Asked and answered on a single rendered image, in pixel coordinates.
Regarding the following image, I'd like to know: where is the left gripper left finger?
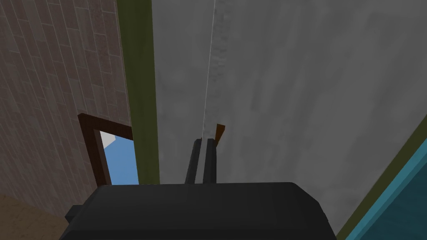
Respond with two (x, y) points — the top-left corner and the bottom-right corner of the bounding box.
(185, 138), (203, 185)

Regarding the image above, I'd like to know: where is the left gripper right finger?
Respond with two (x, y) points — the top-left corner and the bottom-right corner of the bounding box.
(202, 138), (218, 184)

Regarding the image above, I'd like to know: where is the dark brown framed window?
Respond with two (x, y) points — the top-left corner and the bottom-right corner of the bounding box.
(77, 113), (140, 188)

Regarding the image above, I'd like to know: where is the grey door leaf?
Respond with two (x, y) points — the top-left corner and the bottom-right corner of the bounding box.
(201, 0), (427, 235)

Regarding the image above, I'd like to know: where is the teal flat panel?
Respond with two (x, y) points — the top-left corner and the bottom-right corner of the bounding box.
(345, 137), (427, 240)

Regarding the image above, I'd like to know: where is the orange-brown door handle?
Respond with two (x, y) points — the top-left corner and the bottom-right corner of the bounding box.
(214, 123), (226, 148)

